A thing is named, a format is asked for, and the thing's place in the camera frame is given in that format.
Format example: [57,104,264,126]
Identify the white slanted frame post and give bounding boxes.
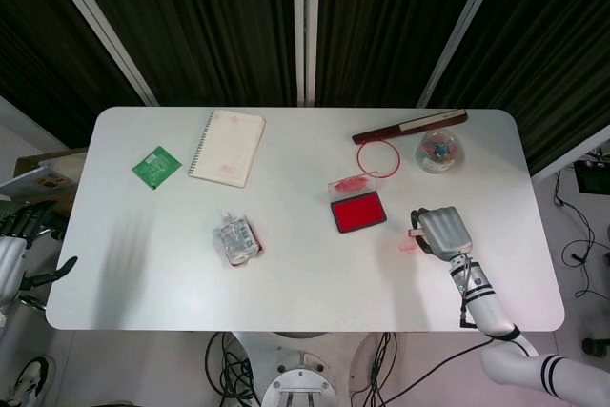
[416,0,513,110]
[37,0,160,108]

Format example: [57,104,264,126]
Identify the black monitor device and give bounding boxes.
[573,157,610,194]

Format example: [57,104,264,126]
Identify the clear crumpled spout pouch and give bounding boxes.
[212,210,259,268]

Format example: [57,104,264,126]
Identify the black grey left robot hand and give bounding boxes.
[0,200,79,306]

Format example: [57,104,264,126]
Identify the white upright frame post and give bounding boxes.
[291,0,322,108]

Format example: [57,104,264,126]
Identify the white and black shoe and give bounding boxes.
[3,354,58,407]

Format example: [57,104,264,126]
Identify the green sachet packet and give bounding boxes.
[131,144,183,190]

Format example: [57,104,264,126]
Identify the dark red folded fan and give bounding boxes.
[351,108,470,146]

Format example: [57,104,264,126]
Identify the thin red ring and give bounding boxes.
[356,139,401,179]

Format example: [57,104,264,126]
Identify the red ink pad clear lid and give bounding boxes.
[327,176,387,235]

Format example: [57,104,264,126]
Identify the spiral bound lined notebook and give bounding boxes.
[187,109,267,190]

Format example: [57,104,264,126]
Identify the clear round clip container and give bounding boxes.
[413,129,465,174]

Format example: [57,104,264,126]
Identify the brown cardboard box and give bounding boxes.
[12,151,88,218]

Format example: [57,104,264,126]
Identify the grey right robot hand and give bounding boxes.
[409,206,475,263]

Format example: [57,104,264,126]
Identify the dark pleated curtain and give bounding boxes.
[0,0,610,175]

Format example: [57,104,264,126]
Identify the black cable bundle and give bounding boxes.
[203,330,256,401]

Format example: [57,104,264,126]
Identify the round robot base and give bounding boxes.
[259,329,378,407]

